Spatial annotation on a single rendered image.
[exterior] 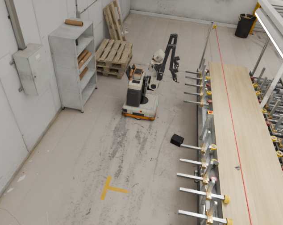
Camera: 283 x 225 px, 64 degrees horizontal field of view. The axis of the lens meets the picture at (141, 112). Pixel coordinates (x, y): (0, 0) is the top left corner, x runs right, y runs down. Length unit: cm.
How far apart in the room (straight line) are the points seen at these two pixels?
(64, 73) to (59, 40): 61
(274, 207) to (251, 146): 85
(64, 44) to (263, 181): 342
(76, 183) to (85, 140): 85
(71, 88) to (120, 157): 158
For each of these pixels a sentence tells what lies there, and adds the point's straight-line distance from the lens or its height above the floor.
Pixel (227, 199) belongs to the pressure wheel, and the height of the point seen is 97.
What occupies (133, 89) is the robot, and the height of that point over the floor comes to 71.
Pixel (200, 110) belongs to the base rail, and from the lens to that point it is 398.
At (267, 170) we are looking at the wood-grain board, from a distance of 324.
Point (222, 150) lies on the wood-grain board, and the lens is 317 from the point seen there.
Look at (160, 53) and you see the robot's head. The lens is 396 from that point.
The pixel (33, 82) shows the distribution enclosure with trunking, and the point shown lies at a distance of 346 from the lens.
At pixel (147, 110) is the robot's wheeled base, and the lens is 441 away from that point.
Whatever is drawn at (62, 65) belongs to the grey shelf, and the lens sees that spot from 425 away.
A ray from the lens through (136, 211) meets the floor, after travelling 346.
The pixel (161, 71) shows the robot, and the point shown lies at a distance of 413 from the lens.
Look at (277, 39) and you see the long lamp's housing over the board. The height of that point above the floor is 236.
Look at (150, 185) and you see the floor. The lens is 367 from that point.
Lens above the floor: 312
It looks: 41 degrees down
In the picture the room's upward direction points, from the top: 6 degrees clockwise
